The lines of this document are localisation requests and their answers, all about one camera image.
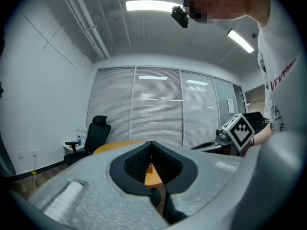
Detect black head-worn camera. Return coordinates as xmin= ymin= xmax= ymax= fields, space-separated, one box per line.
xmin=170 ymin=5 xmax=189 ymax=29

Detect white ceiling pipes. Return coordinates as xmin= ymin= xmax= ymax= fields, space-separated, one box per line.
xmin=57 ymin=0 xmax=111 ymax=60

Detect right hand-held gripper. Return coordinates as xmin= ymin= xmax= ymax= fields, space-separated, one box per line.
xmin=190 ymin=113 xmax=255 ymax=153

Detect black office chair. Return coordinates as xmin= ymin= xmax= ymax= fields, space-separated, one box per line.
xmin=63 ymin=115 xmax=112 ymax=166

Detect person's white printed t-shirt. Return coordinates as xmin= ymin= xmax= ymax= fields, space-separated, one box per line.
xmin=257 ymin=0 xmax=307 ymax=134

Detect long ceiling light panel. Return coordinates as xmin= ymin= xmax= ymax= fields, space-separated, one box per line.
xmin=125 ymin=0 xmax=184 ymax=13
xmin=227 ymin=29 xmax=255 ymax=54

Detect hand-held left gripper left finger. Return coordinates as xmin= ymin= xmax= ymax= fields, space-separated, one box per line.
xmin=29 ymin=141 xmax=170 ymax=230

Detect round wooden table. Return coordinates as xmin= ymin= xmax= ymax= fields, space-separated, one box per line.
xmin=93 ymin=140 xmax=166 ymax=188

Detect black mesh chair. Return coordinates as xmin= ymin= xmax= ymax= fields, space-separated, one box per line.
xmin=242 ymin=111 xmax=269 ymax=134

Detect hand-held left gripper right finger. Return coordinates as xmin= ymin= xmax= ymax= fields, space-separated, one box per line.
xmin=151 ymin=141 xmax=243 ymax=225

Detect person's right forearm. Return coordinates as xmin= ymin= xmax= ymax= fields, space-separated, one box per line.
xmin=253 ymin=127 xmax=274 ymax=146

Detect white paper notice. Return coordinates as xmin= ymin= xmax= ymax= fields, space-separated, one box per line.
xmin=226 ymin=97 xmax=236 ymax=115

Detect glass partition with blinds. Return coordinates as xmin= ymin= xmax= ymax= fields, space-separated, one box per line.
xmin=85 ymin=66 xmax=247 ymax=150

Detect white power cable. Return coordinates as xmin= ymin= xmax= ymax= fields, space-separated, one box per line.
xmin=33 ymin=155 xmax=37 ymax=192

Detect person's head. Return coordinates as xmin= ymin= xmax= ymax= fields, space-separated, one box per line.
xmin=183 ymin=0 xmax=272 ymax=26

